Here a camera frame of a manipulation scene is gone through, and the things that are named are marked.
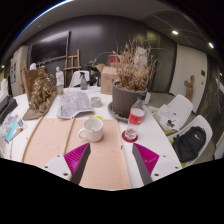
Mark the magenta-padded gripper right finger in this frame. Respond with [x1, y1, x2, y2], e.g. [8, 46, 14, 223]
[132, 142, 183, 186]

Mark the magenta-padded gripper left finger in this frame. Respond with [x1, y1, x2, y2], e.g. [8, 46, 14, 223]
[42, 142, 92, 186]

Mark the clear drink bottle red label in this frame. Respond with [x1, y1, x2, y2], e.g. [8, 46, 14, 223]
[124, 96, 146, 141]

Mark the light wooden drawing board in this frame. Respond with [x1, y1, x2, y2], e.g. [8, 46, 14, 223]
[21, 116, 133, 191]

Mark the white ceramic mug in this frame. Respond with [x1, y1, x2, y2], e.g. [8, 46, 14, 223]
[77, 117, 105, 143]

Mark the black backpack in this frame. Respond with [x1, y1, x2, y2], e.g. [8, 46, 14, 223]
[171, 125, 207, 163]

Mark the yellow packet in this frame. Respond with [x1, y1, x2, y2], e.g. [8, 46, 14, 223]
[87, 115, 104, 121]

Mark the stack of papers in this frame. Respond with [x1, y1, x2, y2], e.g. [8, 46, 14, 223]
[154, 103, 181, 129]

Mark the open printed magazine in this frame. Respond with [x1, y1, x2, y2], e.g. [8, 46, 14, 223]
[55, 91, 96, 120]

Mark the small white round cup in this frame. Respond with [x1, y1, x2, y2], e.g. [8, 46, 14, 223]
[90, 96, 103, 109]

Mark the white plastic chair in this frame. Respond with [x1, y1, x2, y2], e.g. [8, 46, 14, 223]
[166, 114, 214, 168]
[156, 93, 194, 134]
[69, 69, 91, 88]

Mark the dried plant in grey pot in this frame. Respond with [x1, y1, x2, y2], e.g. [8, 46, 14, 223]
[107, 38, 159, 123]

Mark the colourful printed book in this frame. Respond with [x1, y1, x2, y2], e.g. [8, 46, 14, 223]
[0, 112, 24, 143]

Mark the dark grey spray bottle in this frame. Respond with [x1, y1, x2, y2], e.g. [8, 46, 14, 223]
[79, 71, 89, 91]

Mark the wooden jointed figure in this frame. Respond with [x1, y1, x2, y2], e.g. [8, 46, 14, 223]
[184, 74, 195, 102]

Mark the brown cardboard box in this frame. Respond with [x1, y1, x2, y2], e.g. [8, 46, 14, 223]
[95, 63, 121, 96]

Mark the small white plaster figure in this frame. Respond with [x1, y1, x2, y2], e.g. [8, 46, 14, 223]
[55, 65, 65, 87]

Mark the black flat box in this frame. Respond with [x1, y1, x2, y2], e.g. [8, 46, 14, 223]
[0, 94, 18, 123]

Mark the wooden easel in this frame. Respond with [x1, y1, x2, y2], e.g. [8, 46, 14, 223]
[63, 48, 82, 88]

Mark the red box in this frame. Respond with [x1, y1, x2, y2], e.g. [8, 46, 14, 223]
[108, 54, 121, 65]

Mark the white cabinet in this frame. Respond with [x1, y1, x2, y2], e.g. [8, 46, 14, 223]
[9, 45, 29, 98]

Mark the long ceiling light strip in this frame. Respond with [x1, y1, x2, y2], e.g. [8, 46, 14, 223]
[13, 0, 74, 43]

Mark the large black wall screen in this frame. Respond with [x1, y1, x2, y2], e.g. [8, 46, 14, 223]
[30, 30, 71, 64]

